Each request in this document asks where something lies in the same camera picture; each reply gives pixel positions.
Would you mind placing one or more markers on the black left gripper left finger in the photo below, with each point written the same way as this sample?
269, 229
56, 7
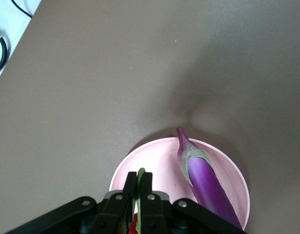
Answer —
111, 212

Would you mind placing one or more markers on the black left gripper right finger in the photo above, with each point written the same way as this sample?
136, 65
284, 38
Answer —
159, 214

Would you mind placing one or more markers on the red chili pepper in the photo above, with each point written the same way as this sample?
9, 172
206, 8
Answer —
141, 171

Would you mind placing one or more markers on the long purple eggplant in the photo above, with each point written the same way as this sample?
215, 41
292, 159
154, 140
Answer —
206, 180

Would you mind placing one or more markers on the pale pink round plate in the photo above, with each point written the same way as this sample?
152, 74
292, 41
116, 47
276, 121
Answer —
159, 165

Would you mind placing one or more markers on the brown table cover mat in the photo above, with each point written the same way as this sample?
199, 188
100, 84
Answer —
91, 97

